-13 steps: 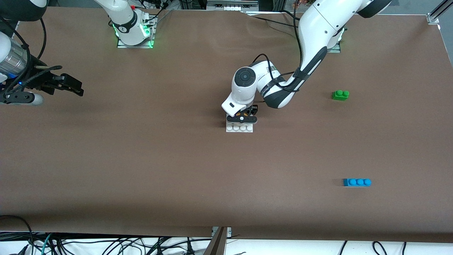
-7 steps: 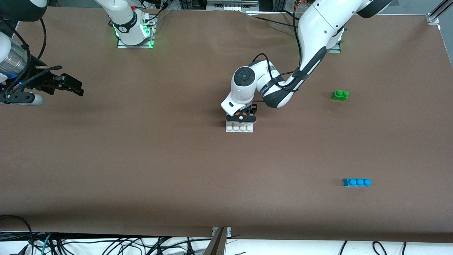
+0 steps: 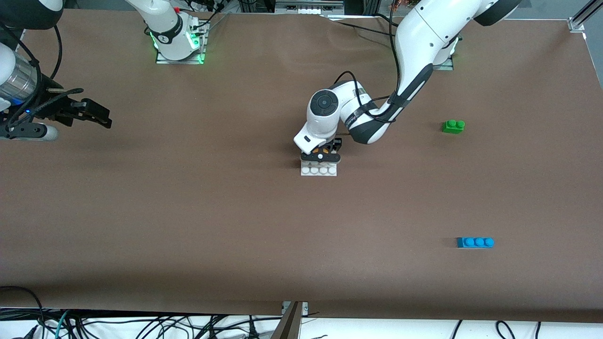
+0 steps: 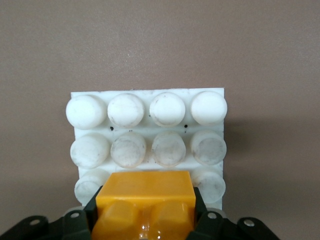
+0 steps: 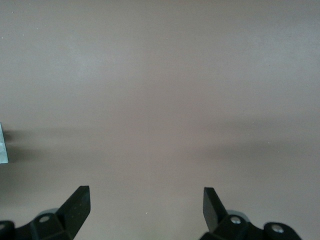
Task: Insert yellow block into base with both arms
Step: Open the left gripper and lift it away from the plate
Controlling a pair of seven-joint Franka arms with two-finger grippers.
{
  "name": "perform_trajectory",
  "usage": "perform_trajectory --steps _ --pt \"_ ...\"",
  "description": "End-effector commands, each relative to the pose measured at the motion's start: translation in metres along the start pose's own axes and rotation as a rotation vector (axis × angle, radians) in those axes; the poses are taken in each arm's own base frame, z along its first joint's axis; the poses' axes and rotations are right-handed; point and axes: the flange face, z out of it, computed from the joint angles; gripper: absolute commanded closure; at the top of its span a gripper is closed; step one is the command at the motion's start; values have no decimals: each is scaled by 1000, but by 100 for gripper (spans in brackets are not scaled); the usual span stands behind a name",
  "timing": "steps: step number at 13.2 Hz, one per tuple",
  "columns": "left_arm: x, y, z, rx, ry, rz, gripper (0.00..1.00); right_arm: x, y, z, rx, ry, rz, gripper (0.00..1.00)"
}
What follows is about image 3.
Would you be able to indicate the metal table bracket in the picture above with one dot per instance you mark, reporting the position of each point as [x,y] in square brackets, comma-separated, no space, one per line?
[292,325]

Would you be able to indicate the brown table cover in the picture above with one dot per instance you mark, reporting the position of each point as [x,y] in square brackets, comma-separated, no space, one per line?
[282,235]

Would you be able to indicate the blue toy block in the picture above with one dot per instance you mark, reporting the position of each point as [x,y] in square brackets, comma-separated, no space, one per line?
[475,243]

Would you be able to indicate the yellow toy block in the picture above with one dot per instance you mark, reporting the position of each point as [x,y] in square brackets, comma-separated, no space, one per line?
[324,150]

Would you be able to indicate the white power strip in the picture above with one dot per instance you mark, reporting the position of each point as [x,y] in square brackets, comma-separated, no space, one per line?
[306,8]

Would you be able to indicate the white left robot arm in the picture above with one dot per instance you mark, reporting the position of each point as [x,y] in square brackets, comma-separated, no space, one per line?
[424,33]

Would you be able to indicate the green toy block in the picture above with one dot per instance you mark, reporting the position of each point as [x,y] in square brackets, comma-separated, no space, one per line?
[453,127]

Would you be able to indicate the orange dried leaves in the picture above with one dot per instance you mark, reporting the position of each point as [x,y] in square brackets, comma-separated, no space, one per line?
[400,5]

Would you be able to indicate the aluminium frame corner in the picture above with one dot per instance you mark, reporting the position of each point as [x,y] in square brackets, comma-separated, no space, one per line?
[582,16]

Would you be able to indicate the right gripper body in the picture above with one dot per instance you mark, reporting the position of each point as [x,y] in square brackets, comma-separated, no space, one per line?
[52,104]

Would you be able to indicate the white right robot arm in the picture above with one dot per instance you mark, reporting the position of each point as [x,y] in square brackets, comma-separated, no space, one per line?
[165,19]

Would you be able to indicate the white studded base plate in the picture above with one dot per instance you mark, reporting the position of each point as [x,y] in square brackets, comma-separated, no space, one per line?
[325,172]

